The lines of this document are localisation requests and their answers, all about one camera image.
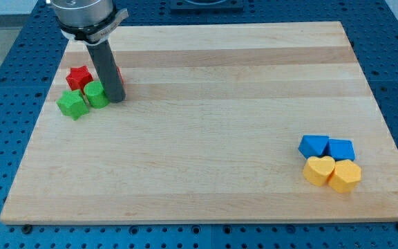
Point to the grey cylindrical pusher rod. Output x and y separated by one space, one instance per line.
106 68

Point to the red star block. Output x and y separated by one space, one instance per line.
78 78

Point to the green star block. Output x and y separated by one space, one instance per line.
72 104

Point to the red block behind rod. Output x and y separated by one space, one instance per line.
120 75

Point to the green cylinder block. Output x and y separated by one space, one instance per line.
95 95

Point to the wooden board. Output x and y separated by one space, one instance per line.
209 132

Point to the blue cube block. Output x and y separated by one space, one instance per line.
313 145

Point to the yellow heart block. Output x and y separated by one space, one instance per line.
318 170

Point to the blue pentagon block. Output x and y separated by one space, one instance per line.
340 149

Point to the yellow hexagon block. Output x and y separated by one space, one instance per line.
345 177

